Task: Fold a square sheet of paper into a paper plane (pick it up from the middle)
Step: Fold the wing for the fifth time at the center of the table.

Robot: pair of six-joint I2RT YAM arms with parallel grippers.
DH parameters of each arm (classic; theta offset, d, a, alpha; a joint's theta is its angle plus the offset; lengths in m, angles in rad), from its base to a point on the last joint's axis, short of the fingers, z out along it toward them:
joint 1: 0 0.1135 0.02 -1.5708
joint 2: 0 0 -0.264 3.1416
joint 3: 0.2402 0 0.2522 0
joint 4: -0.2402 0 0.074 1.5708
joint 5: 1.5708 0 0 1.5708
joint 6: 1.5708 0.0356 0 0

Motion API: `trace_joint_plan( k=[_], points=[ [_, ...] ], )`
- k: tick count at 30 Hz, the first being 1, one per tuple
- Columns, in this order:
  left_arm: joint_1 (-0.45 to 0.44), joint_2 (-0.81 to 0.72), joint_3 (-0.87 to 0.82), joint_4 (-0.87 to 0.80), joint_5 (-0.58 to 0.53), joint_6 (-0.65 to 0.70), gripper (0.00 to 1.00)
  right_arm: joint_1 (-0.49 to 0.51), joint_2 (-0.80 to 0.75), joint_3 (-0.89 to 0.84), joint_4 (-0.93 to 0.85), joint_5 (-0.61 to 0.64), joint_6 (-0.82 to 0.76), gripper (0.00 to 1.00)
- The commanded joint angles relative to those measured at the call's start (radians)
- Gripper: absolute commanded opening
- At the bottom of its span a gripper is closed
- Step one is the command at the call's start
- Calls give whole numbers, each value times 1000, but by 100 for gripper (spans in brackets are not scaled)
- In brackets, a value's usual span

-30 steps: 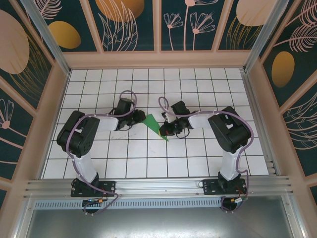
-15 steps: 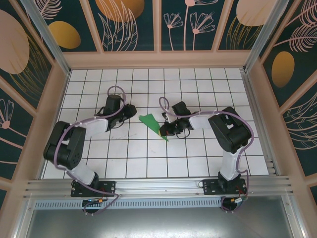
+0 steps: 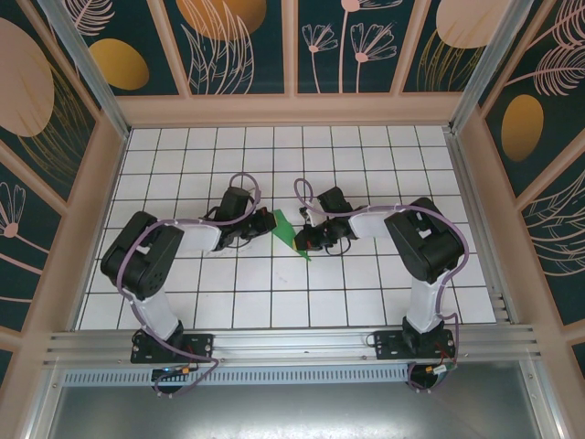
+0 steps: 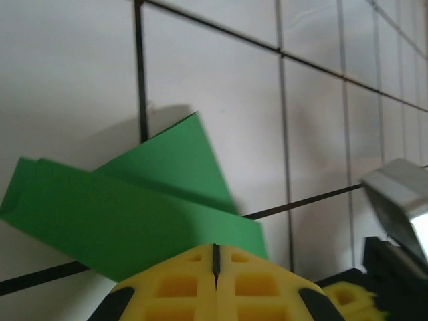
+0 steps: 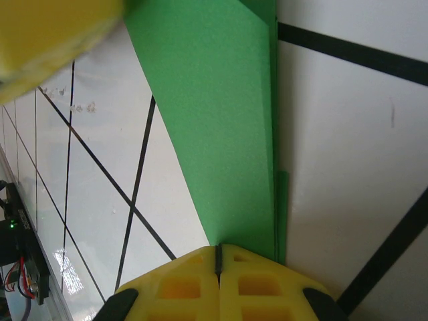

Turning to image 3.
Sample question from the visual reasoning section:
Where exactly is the green cloth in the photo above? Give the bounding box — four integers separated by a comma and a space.
270, 209, 313, 263

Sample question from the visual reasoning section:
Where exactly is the grey metal sheet panel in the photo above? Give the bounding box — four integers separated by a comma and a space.
27, 382, 564, 439

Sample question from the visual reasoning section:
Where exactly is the small circuit board with connector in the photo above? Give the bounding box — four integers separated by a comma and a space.
152, 365, 198, 381
424, 362, 458, 379

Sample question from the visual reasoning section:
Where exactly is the long aluminium mounting rail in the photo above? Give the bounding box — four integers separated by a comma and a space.
43, 324, 543, 368

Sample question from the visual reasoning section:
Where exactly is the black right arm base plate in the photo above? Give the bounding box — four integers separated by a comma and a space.
374, 329, 456, 360

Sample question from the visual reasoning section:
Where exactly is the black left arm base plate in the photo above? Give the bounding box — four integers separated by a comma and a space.
131, 332, 215, 365

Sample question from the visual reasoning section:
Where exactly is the aluminium side rail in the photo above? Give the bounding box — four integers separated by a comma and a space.
444, 129, 521, 327

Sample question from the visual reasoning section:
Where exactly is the slotted grey cable duct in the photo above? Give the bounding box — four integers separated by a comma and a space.
61, 369, 410, 386

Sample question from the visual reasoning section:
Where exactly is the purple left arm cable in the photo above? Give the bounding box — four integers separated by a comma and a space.
116, 172, 262, 398

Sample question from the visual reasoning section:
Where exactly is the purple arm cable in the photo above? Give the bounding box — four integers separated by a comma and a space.
116, 172, 262, 398
293, 177, 471, 393

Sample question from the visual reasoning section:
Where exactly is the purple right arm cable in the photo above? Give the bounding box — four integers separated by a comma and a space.
293, 177, 471, 393

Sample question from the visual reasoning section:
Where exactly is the aluminium corner post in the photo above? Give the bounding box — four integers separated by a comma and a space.
38, 0, 133, 139
449, 0, 535, 134

